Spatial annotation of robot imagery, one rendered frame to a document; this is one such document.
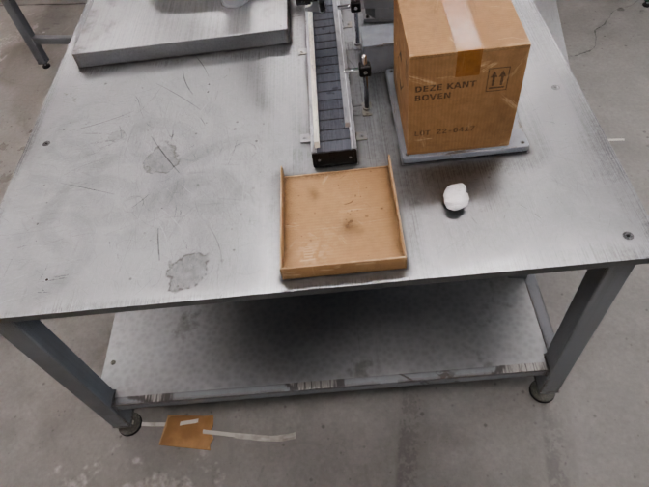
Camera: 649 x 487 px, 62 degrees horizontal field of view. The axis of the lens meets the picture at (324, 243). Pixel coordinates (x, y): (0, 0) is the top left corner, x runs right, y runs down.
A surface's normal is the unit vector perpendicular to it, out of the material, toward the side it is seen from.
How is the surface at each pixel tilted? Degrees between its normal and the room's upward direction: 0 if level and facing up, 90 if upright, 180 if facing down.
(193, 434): 4
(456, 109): 90
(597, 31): 0
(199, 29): 0
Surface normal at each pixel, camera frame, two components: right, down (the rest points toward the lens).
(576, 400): -0.11, -0.60
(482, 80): 0.03, 0.79
